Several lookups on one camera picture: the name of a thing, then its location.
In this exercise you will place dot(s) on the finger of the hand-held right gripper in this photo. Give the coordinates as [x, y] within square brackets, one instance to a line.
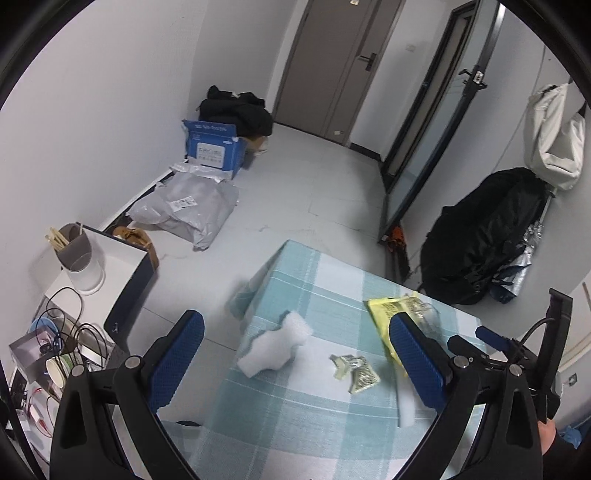
[491, 334]
[464, 347]

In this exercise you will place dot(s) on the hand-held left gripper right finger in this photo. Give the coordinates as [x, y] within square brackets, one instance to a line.
[418, 362]

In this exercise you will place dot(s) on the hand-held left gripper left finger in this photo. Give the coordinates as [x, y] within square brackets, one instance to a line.
[178, 357]

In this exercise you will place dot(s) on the yellow snack wrapper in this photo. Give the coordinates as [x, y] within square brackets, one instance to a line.
[381, 314]

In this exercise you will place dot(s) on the person's right hand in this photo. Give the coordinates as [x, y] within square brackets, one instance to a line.
[547, 436]

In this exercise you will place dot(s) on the white foam strip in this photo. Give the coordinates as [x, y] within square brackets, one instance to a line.
[408, 410]

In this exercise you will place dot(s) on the small patterned silver sachet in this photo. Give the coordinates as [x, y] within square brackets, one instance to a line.
[364, 379]

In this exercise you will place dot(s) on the small torn wrapper piece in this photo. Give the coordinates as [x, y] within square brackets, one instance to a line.
[341, 364]

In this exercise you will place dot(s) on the white foam block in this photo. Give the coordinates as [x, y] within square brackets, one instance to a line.
[274, 346]

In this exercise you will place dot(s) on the silver folded umbrella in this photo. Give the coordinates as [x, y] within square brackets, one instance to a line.
[531, 244]

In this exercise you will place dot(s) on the black backpack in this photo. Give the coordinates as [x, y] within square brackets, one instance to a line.
[480, 235]

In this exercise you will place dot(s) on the white and navy box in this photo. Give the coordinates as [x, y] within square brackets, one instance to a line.
[122, 267]

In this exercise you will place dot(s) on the paper cup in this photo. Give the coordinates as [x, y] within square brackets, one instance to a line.
[57, 369]

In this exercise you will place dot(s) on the brown paper bag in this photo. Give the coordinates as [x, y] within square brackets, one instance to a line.
[138, 237]

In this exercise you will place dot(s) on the grey chopstick holder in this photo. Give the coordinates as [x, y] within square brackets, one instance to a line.
[83, 263]

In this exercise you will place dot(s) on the teal checked tablecloth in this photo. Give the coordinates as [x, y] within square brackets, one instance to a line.
[295, 424]

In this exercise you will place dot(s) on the blue bowl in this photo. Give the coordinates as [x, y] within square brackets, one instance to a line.
[44, 325]

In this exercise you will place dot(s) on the grey plastic mailer bag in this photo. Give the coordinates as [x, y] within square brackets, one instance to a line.
[184, 205]

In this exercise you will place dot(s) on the grey storage box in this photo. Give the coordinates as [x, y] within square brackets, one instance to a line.
[23, 348]

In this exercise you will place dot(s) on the bunch of wooden chopsticks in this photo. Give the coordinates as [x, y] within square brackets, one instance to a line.
[57, 240]

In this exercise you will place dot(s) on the white tote bag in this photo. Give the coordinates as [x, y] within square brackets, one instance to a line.
[554, 138]

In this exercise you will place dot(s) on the blue cardboard box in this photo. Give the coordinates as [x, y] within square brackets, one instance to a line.
[210, 152]

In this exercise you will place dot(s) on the dark framed glass door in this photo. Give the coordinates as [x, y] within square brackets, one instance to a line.
[429, 124]

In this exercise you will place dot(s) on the brown cardboard box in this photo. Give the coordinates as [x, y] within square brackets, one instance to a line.
[257, 144]

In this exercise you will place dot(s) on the black bag pile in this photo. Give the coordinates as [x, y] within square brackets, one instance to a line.
[235, 113]

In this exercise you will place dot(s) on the brown room door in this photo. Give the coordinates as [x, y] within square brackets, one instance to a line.
[328, 64]

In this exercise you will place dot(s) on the wall socket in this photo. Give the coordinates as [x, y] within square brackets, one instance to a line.
[573, 379]

